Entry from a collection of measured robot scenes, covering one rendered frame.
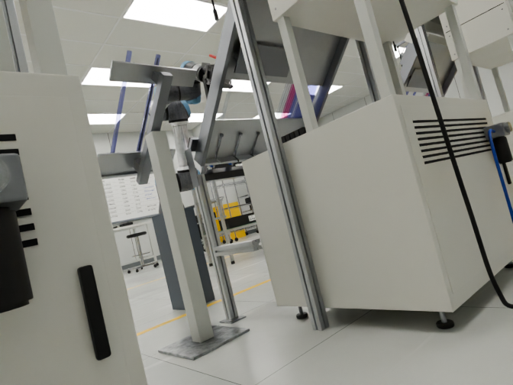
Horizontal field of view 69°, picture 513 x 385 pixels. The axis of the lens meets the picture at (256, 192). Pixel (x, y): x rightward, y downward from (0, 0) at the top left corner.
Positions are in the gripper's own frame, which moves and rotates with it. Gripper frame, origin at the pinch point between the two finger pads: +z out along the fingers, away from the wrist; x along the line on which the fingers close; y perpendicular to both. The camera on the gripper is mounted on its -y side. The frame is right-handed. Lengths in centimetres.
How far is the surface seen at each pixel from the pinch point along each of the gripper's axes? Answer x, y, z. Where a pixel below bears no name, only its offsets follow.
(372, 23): -8, 30, 67
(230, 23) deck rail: -10.1, 24.5, 8.3
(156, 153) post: -35.5, -23.9, 7.5
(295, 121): 46.6, -15.4, -0.6
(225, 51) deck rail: -10.0, 14.6, 7.6
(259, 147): 27.1, -29.2, -3.0
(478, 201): 24, -13, 98
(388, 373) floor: -31, -40, 109
